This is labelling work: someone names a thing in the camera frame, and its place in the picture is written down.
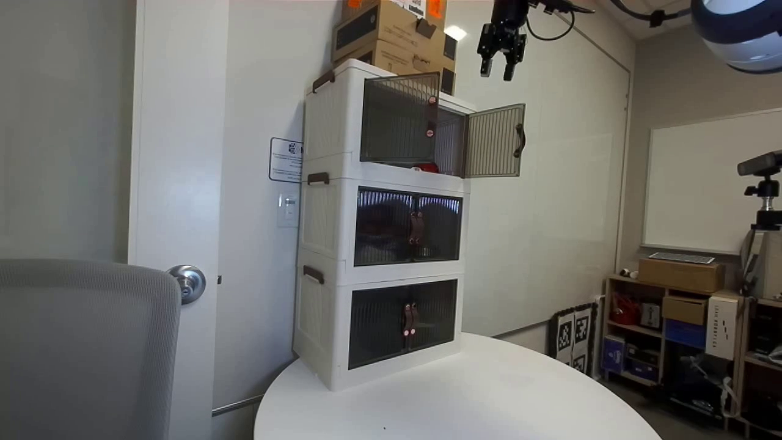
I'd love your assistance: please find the white stacked storage cabinet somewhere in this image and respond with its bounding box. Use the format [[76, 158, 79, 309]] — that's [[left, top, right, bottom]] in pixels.
[[291, 56, 479, 390]]

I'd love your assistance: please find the black white calibration board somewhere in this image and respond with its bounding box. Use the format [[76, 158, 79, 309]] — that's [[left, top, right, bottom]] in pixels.
[[552, 300, 600, 377]]

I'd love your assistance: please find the white room door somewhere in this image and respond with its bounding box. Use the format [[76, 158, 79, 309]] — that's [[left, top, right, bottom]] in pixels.
[[124, 0, 233, 440]]

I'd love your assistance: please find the red object on shelf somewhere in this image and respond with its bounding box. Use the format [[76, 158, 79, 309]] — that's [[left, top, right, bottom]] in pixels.
[[611, 292, 643, 327]]

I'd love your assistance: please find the white wall sign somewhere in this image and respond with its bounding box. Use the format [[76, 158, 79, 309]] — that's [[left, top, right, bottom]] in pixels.
[[266, 135, 306, 184]]

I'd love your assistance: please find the gray mesh office chair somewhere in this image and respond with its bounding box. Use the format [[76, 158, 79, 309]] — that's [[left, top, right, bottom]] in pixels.
[[0, 257, 184, 440]]

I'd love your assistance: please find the black camera on tripod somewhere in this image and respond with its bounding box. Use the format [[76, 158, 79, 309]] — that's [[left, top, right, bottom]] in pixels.
[[735, 148, 782, 180]]

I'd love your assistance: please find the white light switch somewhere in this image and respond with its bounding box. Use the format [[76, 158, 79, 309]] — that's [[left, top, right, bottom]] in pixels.
[[275, 190, 300, 228]]

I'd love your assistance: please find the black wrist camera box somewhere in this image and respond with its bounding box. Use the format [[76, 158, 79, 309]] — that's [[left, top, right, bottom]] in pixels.
[[527, 0, 593, 17]]

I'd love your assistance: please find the dark shelf unit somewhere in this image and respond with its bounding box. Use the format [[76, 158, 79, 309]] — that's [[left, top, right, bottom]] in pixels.
[[735, 296, 782, 437]]

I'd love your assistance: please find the black tripod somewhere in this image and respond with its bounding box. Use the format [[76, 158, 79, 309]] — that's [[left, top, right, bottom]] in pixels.
[[738, 175, 782, 298]]

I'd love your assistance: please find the silver door handle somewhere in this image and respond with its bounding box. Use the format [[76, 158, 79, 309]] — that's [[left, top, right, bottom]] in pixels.
[[169, 262, 208, 308]]

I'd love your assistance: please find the wooden shelf unit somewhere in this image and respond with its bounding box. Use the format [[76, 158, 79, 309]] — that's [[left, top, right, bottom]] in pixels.
[[599, 274, 748, 413]]

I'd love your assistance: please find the small brown cardboard box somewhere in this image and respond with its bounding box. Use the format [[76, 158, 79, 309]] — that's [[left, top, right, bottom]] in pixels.
[[663, 291, 709, 327]]

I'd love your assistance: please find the brown cardboard box with labels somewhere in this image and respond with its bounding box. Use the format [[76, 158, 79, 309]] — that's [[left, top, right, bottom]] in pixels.
[[329, 0, 459, 96]]

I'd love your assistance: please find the tinted cabinet door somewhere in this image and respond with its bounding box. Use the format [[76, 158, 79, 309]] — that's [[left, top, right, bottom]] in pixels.
[[358, 70, 445, 171], [355, 185, 420, 268], [349, 287, 412, 372], [409, 278, 459, 351], [464, 100, 527, 180], [416, 192, 464, 264]]

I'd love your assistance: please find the small blue box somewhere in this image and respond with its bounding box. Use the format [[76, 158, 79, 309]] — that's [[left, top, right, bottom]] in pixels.
[[600, 335, 627, 377]]

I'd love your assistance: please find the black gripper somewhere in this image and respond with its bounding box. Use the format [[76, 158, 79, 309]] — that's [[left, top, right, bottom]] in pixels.
[[477, 0, 533, 83]]

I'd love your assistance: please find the white whiteboard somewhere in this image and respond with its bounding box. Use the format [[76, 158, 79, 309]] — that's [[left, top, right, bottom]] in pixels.
[[643, 104, 782, 257]]

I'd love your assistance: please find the large flat cardboard box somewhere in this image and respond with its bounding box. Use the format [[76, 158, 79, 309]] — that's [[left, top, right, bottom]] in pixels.
[[635, 251, 725, 296]]

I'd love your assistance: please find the blue storage bin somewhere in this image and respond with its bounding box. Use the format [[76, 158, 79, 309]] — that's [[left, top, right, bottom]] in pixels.
[[663, 318, 709, 355]]

